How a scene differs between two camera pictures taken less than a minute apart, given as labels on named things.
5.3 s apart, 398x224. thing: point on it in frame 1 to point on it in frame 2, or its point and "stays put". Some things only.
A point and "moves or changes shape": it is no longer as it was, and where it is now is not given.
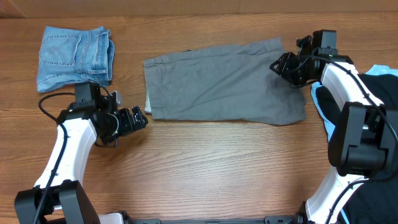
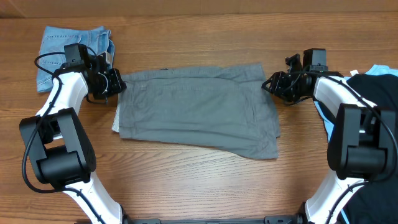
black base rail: (299, 218) stays put
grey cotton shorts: (231, 83) moves or changes shape
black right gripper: (285, 64) to (278, 89)
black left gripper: (127, 124) to (117, 84)
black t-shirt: (376, 201) stays put
